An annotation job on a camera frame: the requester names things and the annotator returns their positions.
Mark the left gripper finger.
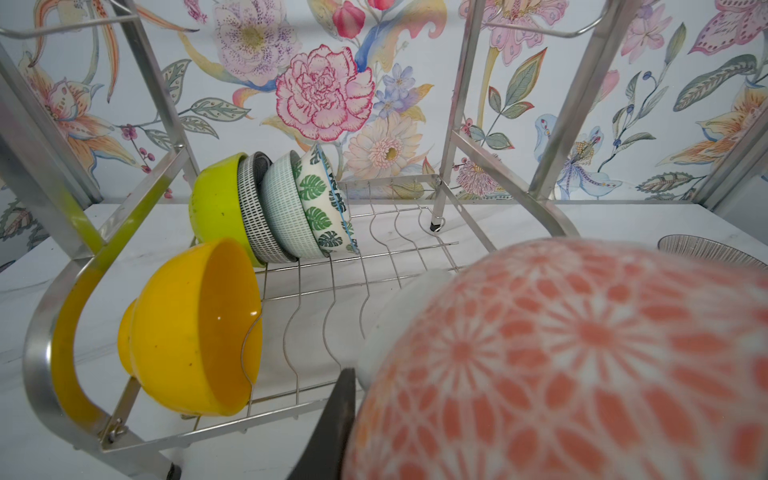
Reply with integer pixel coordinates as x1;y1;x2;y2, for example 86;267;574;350
288;368;357;480

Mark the dark blue patterned bowl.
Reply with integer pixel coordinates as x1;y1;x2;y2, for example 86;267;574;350
237;152;296;264

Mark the steel wire dish rack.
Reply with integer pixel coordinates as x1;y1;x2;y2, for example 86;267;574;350
0;0;643;480

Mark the lime green bowl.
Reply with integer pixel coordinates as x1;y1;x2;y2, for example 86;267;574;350
188;152;263;267

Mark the pink striped bowl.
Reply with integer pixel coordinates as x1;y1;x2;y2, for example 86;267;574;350
657;234;767;270

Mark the yellow bowl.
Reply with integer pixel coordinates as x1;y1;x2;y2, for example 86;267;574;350
117;238;262;417

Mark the green leaf pattern bowl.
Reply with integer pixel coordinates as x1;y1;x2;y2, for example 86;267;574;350
291;144;360;255

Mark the pale teal glass bowl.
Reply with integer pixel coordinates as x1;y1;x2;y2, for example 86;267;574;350
259;150;326;260

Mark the black white floral bowl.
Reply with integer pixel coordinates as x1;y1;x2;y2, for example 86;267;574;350
342;239;767;479

